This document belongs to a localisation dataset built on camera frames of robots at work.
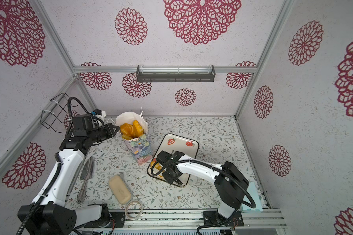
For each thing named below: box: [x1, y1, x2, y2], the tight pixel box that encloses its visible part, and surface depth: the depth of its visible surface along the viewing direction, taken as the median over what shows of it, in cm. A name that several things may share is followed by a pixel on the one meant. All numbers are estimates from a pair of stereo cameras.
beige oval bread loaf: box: [108, 174, 132, 205], surface depth 82 cm
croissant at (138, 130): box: [132, 119, 145, 139], surface depth 92 cm
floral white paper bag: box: [115, 106, 154, 166], surface depth 90 cm
